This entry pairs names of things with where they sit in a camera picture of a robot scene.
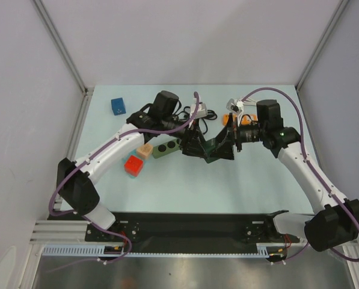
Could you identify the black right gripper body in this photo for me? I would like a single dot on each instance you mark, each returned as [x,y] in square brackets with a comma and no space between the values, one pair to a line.
[235,136]

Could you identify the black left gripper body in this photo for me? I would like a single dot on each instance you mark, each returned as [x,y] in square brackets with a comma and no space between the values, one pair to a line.
[187,132]

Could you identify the dark green cube socket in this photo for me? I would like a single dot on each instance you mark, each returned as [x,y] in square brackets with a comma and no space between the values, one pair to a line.
[210,150]

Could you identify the beige cube socket adapter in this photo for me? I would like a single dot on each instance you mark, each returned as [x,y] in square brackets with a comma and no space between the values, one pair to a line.
[145,151]

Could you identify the teal triangular power strip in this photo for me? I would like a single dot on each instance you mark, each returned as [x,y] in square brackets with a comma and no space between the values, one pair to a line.
[129,168]

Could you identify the red cube socket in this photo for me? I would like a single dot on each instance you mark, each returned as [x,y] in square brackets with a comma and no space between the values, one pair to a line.
[133,165]

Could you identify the blue cube socket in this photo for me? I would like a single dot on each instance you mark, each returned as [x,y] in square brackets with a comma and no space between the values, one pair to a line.
[118,106]

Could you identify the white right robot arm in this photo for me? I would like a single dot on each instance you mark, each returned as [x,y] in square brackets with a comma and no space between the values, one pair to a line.
[336,218]

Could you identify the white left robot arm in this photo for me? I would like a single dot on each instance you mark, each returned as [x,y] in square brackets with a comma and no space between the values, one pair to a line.
[76,180]

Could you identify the orange power strip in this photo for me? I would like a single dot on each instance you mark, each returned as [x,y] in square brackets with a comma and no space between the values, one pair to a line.
[246,119]

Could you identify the green power strip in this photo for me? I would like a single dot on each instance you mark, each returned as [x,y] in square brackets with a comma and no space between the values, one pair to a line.
[166,148]

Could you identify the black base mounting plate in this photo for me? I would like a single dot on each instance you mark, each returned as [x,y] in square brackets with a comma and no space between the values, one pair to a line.
[195,233]

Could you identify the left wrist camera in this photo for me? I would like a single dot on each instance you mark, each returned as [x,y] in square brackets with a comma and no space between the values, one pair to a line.
[198,111]

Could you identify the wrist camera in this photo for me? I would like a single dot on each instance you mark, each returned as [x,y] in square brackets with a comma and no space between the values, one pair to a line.
[236,106]
[198,111]

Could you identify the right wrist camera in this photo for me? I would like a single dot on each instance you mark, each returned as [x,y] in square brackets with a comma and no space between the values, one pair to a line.
[236,106]

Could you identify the aluminium frame rail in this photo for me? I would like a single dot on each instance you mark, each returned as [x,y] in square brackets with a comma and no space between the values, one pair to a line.
[57,136]

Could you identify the white slotted cable duct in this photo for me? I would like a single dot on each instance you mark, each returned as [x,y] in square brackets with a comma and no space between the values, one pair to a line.
[99,251]

